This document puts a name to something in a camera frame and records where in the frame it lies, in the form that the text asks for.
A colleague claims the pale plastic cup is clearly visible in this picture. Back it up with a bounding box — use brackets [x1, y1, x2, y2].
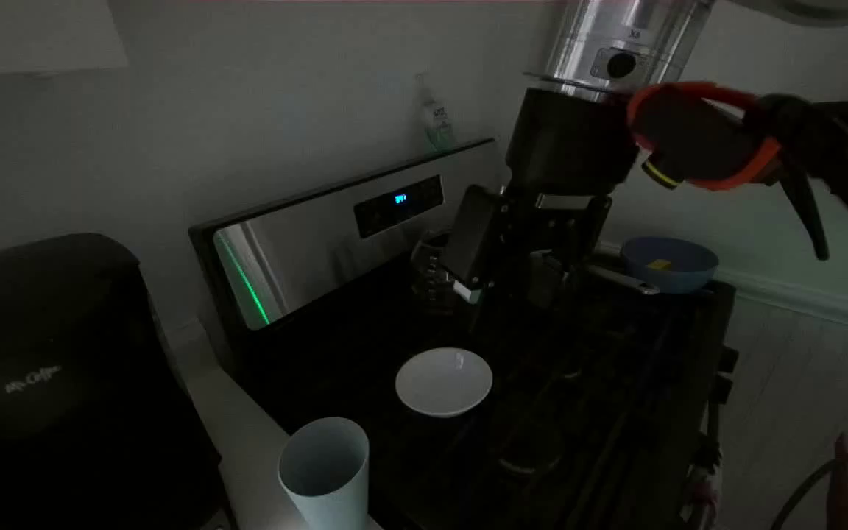
[274, 414, 374, 530]

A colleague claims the black coffee maker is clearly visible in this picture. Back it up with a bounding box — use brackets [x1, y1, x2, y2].
[0, 229, 227, 530]

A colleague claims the blue bowl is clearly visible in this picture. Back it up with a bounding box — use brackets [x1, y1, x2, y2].
[622, 232, 720, 298]

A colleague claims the black clamp with orange band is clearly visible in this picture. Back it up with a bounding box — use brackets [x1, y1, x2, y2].
[623, 79, 785, 195]

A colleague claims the black cable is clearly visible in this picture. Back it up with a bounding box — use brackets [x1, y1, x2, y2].
[767, 453, 845, 530]

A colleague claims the black gas stove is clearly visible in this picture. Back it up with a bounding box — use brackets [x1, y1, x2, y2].
[184, 136, 742, 530]

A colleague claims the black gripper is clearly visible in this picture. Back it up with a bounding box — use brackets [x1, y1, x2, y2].
[479, 85, 641, 310]

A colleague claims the clear soap bottle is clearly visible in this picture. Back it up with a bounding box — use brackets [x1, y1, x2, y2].
[414, 70, 457, 157]

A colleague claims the white bowl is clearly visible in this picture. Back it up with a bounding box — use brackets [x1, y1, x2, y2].
[392, 344, 497, 422]

